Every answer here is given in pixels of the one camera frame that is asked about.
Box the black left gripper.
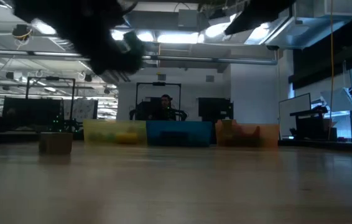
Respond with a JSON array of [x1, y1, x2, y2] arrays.
[[54, 18, 148, 76]]

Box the yellow wooden cylinder block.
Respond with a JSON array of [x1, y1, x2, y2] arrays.
[[115, 133, 140, 145]]

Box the ceiling light panel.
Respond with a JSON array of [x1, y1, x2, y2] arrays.
[[110, 28, 155, 43], [156, 30, 200, 44]]

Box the white patterned board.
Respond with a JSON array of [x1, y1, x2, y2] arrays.
[[63, 98, 98, 121]]

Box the person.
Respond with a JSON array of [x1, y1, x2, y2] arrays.
[[154, 94, 177, 121]]

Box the yellow translucent plastic bin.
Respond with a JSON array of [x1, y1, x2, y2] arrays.
[[82, 119, 148, 146]]

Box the grey ceiling box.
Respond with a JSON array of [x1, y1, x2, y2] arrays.
[[177, 8, 200, 29]]

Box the teal plastic bin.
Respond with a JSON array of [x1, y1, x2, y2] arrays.
[[146, 120, 213, 147]]

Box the silver ceiling pipe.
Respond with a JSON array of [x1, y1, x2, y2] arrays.
[[0, 49, 279, 66]]

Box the black monitor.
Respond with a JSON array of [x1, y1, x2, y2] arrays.
[[1, 97, 62, 131], [197, 96, 234, 123]]

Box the natural wood block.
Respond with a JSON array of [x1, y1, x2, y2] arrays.
[[38, 132, 73, 156]]

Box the orange translucent plastic bin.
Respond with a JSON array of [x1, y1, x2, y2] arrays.
[[215, 123, 280, 148]]

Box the whiteboard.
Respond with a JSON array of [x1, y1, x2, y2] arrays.
[[277, 92, 312, 139]]

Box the black standing desk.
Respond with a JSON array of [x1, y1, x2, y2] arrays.
[[289, 105, 339, 140]]

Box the ceiling cable reel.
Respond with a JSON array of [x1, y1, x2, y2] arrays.
[[11, 24, 34, 42]]

